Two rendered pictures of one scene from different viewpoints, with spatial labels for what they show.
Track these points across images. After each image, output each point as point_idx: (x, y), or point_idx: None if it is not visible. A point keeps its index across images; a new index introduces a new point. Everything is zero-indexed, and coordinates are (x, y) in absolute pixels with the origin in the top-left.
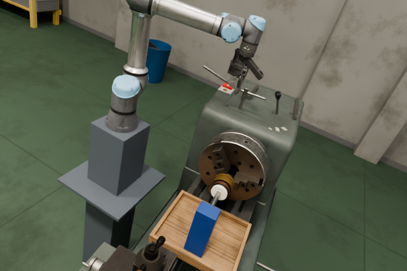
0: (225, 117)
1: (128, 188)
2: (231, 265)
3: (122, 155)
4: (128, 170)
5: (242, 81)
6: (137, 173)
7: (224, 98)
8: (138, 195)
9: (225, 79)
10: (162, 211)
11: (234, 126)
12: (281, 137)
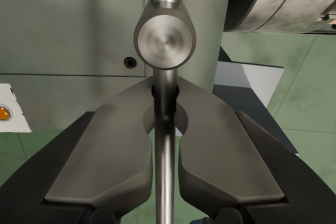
0: (213, 37)
1: (233, 85)
2: None
3: (284, 133)
4: (247, 104)
5: (181, 159)
6: (218, 90)
7: (82, 90)
8: (240, 69)
9: (167, 217)
10: None
11: None
12: None
